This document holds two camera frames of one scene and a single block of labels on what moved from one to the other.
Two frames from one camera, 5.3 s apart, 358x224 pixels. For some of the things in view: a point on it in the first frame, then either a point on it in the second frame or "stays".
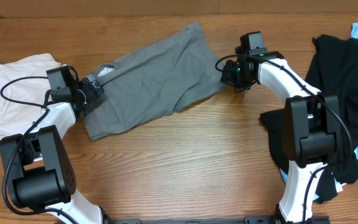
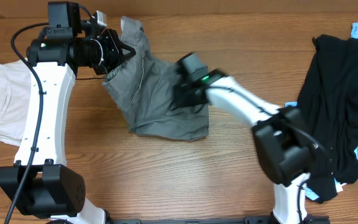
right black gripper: (229, 76) → (183, 98)
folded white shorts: (12, 94) stays
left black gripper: (90, 94) → (110, 37)
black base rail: (247, 219) stays
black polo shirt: (347, 69) stays
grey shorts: (153, 79) → (144, 88)
